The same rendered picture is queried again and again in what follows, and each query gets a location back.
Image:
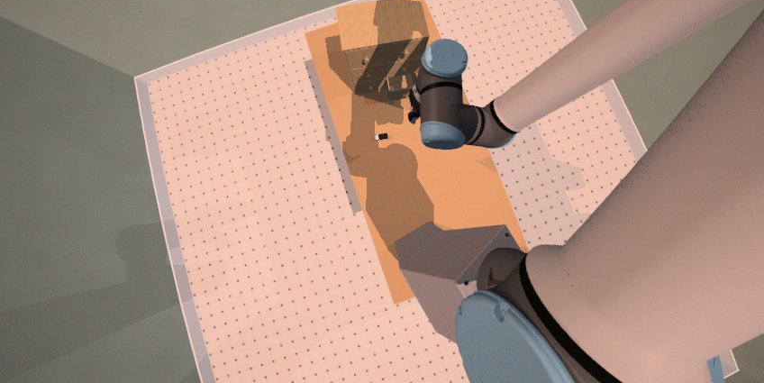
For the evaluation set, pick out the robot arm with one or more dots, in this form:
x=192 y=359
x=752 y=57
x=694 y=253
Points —
x=668 y=272

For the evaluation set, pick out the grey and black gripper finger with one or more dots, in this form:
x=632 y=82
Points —
x=411 y=117

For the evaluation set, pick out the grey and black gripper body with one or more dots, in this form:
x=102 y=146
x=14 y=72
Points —
x=414 y=103

